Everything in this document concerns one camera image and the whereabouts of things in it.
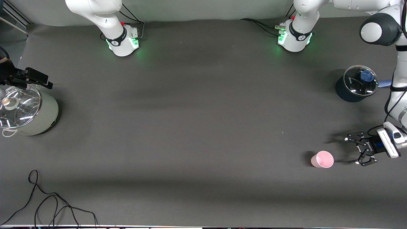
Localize aluminium frame profile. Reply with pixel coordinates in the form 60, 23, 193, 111
0, 0, 32, 35

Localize pink plastic cup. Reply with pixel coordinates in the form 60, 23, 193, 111
311, 151, 334, 168

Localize thin black loose cable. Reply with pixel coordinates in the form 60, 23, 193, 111
0, 170, 98, 227

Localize white cooking pot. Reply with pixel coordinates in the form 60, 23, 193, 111
0, 84, 59, 137

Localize dark blue saucepan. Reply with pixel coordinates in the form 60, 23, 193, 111
335, 65, 395, 103

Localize black arm base cables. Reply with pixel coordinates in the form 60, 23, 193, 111
100, 3, 146, 41
240, 5, 298, 36

